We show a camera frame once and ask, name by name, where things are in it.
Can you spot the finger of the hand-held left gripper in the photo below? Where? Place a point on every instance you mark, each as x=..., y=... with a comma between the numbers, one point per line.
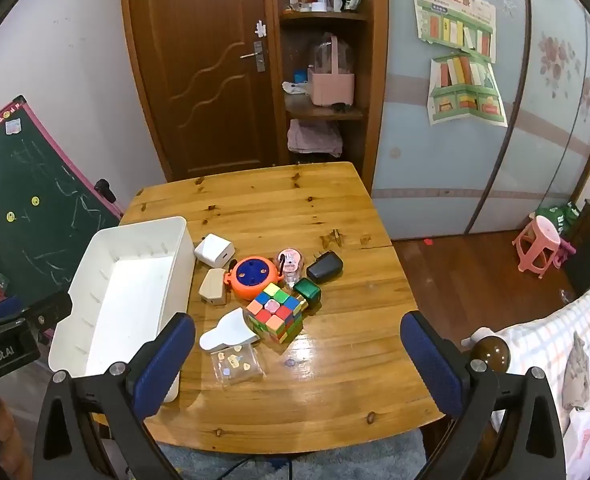
x=2, y=307

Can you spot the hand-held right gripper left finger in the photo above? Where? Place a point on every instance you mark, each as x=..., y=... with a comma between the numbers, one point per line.
x=167, y=355

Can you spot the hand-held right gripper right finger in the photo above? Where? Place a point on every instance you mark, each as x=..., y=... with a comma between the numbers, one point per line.
x=427, y=360

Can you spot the clear plastic box with stickers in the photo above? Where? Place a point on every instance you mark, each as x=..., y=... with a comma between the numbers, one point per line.
x=237, y=365

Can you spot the white plastic storage bin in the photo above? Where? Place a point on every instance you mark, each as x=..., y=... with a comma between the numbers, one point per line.
x=125, y=285

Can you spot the multicolour puzzle cube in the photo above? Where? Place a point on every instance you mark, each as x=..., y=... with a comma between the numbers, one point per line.
x=272, y=310

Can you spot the white cube charger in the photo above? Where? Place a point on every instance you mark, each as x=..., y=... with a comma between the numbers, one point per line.
x=215, y=251

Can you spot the orange round toy blue top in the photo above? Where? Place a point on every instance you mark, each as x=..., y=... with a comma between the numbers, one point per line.
x=255, y=280

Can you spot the black power adapter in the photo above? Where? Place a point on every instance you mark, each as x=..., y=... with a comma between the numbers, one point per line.
x=325, y=267

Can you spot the green gold cylinder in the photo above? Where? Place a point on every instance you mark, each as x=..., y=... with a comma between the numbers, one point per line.
x=307, y=290

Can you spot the black carabiner clip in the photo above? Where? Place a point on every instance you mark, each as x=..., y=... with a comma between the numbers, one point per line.
x=280, y=262

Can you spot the pink correction tape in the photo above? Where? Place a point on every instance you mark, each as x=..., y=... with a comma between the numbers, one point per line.
x=291, y=260

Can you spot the white plastic scoop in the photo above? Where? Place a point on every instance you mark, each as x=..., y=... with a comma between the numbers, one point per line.
x=222, y=332

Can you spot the brown round bedpost knob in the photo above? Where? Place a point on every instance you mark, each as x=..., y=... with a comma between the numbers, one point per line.
x=492, y=352

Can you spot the beige plug adapter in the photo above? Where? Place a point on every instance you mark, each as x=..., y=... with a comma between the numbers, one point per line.
x=214, y=285

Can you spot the plaid blanket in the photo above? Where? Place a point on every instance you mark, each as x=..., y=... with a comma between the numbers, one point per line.
x=540, y=340

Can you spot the grey rug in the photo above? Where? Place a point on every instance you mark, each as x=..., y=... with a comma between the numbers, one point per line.
x=325, y=460

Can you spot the pink plastic stool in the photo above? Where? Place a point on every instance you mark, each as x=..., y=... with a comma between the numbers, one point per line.
x=542, y=232

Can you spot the white plastic bag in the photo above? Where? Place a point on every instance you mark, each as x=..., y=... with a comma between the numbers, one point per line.
x=587, y=445

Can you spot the floral glass wardrobe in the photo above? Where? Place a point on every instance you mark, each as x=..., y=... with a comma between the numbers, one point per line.
x=425, y=170

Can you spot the green bag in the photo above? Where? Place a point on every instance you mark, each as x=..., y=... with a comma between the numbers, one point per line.
x=565, y=215

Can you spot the folded pink towel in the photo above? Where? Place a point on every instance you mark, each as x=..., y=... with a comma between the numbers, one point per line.
x=315, y=137

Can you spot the brown wooden door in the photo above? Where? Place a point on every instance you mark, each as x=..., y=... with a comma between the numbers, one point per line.
x=200, y=85

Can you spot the pink basket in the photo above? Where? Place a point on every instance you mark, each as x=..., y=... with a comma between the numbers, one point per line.
x=330, y=87

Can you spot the small blue box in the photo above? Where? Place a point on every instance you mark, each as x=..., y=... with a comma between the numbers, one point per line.
x=301, y=76

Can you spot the clear plastic container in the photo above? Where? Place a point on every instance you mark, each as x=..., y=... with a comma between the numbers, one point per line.
x=325, y=52

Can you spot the white door hook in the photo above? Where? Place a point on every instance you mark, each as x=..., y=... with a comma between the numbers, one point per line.
x=260, y=28

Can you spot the wooden shelf unit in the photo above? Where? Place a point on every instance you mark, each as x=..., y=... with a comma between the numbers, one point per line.
x=325, y=16

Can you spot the green chalkboard pink frame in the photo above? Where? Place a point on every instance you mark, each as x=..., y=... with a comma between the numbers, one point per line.
x=35, y=240

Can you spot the wall poster with bookshelf print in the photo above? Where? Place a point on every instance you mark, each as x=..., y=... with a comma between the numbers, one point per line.
x=467, y=95
x=455, y=20

